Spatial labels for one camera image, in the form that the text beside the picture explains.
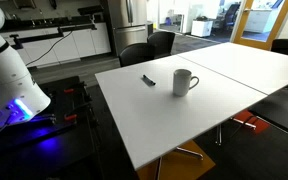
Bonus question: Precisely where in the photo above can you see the teal and white marker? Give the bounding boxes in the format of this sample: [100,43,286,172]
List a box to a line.
[141,74,157,87]

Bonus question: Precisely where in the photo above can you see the white ceramic mug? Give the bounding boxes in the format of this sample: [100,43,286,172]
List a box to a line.
[172,68,200,98]

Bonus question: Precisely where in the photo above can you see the stainless steel refrigerator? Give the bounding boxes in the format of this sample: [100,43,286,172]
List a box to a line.
[105,0,149,57]

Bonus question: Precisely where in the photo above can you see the white kitchen cabinets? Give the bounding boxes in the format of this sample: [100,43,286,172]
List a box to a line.
[0,22,112,69]

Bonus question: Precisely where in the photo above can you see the white low cabinet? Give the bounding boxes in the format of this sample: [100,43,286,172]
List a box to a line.
[190,19,214,38]

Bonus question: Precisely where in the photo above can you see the chrome table leg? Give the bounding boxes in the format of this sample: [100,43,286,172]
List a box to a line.
[215,123,223,146]

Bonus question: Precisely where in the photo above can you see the black robot cart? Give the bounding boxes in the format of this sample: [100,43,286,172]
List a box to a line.
[0,75,102,180]

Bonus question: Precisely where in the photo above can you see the black mounting bar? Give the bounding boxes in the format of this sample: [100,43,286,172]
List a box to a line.
[9,23,98,50]

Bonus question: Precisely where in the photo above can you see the orange glass door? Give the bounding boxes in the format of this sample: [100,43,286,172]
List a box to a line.
[231,0,288,51]

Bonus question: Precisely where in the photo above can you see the blue office chair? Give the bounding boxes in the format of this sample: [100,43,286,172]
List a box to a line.
[223,3,242,31]

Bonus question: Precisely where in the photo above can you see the black kitchen countertop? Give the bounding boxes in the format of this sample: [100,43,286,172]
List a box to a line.
[0,14,105,34]

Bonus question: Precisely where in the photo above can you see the black hanging cable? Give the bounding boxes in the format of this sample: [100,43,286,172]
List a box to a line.
[25,30,74,67]

